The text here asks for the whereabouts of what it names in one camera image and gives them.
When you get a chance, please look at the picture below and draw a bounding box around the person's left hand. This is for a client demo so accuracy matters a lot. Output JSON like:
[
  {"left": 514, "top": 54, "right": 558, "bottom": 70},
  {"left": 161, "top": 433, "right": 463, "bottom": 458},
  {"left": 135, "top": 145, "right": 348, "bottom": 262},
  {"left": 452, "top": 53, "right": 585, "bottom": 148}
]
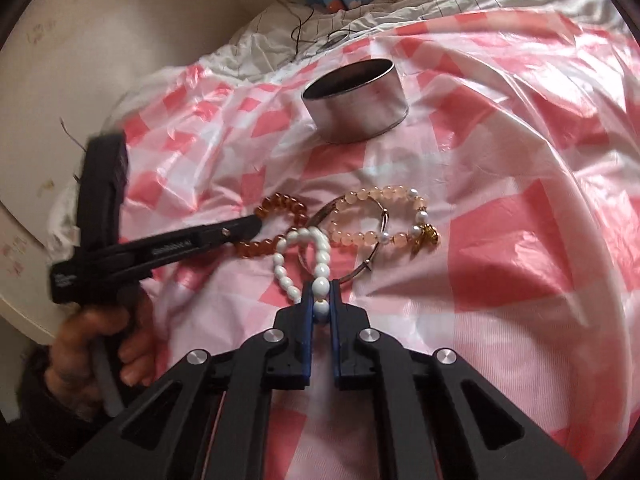
[{"left": 47, "top": 290, "right": 158, "bottom": 423}]

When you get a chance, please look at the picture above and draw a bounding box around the thin brown twig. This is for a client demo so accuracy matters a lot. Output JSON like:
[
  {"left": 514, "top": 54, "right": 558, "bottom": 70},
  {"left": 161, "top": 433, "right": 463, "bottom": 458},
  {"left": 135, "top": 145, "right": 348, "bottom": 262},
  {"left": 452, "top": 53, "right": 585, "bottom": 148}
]
[{"left": 59, "top": 117, "right": 88, "bottom": 151}]

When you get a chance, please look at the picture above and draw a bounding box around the red white checkered plastic sheet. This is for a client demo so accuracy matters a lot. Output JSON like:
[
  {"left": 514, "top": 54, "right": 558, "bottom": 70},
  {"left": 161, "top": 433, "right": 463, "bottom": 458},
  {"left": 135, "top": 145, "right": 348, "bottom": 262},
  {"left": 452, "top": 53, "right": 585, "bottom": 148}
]
[{"left": 107, "top": 7, "right": 640, "bottom": 480}]

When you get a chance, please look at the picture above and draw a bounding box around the person's left forearm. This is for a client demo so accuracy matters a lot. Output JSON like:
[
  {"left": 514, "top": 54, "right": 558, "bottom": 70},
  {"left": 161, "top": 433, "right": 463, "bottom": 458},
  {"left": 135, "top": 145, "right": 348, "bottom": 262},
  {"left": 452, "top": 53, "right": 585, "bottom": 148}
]
[{"left": 0, "top": 345, "right": 101, "bottom": 480}]

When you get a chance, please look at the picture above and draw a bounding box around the white bead bracelet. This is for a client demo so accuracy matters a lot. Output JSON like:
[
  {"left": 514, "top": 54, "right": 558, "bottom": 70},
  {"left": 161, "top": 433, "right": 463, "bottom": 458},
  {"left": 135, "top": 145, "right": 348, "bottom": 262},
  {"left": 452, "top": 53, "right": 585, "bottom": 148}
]
[{"left": 272, "top": 226, "right": 333, "bottom": 323}]

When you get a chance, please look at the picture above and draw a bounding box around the silver bangle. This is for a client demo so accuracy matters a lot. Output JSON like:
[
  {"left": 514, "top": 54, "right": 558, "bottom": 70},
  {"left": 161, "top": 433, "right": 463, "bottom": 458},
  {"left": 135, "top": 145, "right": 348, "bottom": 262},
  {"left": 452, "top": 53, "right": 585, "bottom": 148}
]
[{"left": 297, "top": 204, "right": 393, "bottom": 283}]

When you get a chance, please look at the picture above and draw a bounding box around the amber bead bracelet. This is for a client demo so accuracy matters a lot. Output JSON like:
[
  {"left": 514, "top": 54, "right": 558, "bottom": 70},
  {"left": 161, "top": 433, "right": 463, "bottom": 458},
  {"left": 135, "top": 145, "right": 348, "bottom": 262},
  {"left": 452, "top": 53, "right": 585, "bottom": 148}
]
[{"left": 235, "top": 192, "right": 308, "bottom": 261}]

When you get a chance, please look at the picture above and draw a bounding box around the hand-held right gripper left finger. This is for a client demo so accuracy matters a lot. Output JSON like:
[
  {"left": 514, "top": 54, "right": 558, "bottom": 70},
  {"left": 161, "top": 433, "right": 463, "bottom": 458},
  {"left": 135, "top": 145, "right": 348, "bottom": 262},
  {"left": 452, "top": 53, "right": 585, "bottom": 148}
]
[{"left": 57, "top": 280, "right": 321, "bottom": 480}]

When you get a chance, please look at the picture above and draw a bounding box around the round metal tin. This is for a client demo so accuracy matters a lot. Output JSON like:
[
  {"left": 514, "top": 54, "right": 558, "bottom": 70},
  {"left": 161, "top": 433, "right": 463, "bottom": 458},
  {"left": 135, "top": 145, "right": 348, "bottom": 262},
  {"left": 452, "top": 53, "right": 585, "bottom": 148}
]
[{"left": 301, "top": 59, "right": 410, "bottom": 145}]

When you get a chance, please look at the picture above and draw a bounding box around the pink bead bracelet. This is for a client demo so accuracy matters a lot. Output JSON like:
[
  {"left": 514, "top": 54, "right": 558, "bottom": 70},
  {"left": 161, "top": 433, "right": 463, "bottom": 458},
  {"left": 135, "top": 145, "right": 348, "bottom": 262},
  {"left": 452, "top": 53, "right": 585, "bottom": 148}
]
[{"left": 325, "top": 186, "right": 441, "bottom": 261}]

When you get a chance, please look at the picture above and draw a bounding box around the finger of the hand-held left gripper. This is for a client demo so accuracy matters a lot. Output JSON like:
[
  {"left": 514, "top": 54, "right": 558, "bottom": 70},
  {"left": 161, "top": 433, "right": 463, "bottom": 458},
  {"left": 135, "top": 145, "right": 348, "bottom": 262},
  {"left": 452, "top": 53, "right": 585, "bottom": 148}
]
[{"left": 145, "top": 214, "right": 263, "bottom": 267}]

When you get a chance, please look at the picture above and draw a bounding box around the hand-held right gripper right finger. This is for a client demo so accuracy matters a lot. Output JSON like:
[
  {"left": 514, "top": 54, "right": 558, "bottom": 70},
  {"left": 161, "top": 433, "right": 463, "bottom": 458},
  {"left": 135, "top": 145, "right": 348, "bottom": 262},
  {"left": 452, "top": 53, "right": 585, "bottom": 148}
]
[{"left": 327, "top": 282, "right": 588, "bottom": 480}]

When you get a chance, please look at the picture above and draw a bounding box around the black charger cable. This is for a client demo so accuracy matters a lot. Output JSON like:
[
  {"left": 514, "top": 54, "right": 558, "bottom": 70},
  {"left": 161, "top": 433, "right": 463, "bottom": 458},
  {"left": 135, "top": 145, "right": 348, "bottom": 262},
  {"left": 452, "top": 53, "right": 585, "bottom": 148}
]
[{"left": 255, "top": 0, "right": 361, "bottom": 63}]

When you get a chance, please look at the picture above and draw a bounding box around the white striped bed sheet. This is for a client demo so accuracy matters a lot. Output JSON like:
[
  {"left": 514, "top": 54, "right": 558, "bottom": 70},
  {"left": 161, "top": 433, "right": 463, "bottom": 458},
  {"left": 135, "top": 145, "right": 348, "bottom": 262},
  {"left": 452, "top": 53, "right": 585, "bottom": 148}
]
[{"left": 210, "top": 0, "right": 618, "bottom": 78}]

